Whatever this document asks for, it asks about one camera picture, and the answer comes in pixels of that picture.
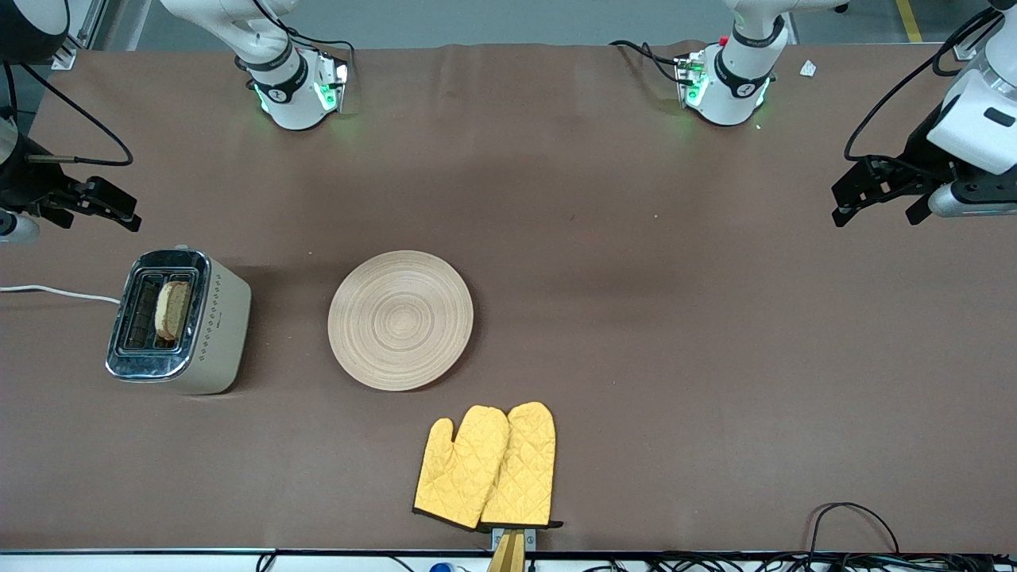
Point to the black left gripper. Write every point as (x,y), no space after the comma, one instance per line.
(916,161)

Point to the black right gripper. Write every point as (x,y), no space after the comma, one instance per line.
(24,185)

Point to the slice of toast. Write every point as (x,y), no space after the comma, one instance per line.
(173,310)

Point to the round wooden plate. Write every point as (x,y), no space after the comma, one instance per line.
(401,322)

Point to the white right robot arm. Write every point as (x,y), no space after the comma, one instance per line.
(294,95)

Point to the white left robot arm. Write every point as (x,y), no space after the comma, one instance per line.
(735,87)

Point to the small white paper tag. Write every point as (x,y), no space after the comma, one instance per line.
(808,68)

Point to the beige chrome toaster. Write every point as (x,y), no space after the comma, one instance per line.
(199,334)

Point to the brown tablecloth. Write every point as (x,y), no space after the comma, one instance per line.
(675,357)

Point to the yellow quilted oven mitt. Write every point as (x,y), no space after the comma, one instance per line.
(457,469)
(524,469)

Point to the blue cap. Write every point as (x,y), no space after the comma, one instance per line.
(442,567)

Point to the aluminium frame profile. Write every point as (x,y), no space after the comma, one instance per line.
(968,48)
(79,36)

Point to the small metal bracket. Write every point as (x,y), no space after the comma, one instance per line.
(531,539)

